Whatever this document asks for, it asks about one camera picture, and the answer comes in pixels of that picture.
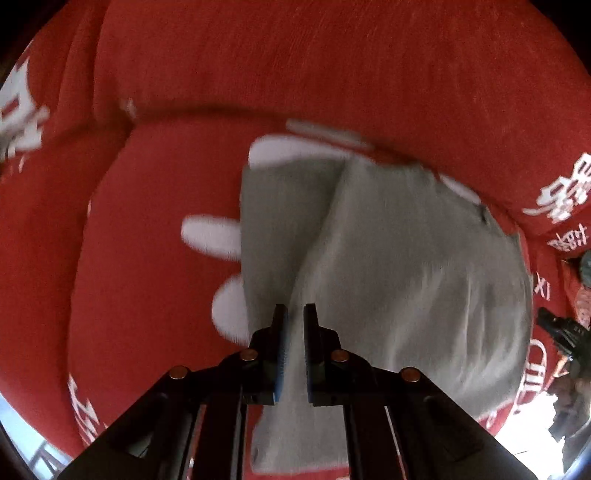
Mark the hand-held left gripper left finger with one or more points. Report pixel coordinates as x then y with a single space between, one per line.
281 355

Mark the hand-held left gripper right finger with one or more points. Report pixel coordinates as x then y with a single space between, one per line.
310 355

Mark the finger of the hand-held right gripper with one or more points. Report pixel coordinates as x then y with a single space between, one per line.
551 323

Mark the grey knit sweater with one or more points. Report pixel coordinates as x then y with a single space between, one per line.
392 277

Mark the red printed bedsheet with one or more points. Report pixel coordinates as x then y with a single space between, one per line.
152 300

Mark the red printed quilt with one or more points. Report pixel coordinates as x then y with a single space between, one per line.
323 60

